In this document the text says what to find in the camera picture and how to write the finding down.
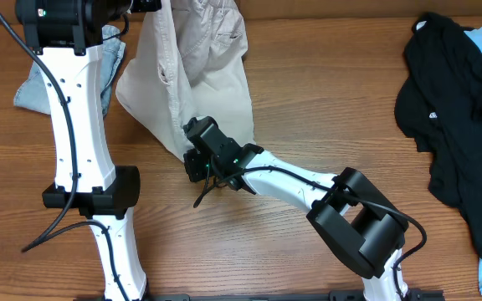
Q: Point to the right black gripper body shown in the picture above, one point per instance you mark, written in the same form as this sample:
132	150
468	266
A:
200	165

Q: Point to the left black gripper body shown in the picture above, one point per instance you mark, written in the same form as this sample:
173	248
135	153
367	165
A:
140	6

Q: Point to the beige khaki shorts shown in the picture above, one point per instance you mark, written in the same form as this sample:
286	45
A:
189	63

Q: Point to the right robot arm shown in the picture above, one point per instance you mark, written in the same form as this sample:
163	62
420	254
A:
360	226

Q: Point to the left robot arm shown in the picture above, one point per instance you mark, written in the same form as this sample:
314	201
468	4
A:
65	39

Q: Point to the black t-shirt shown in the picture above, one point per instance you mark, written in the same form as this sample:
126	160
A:
440	106

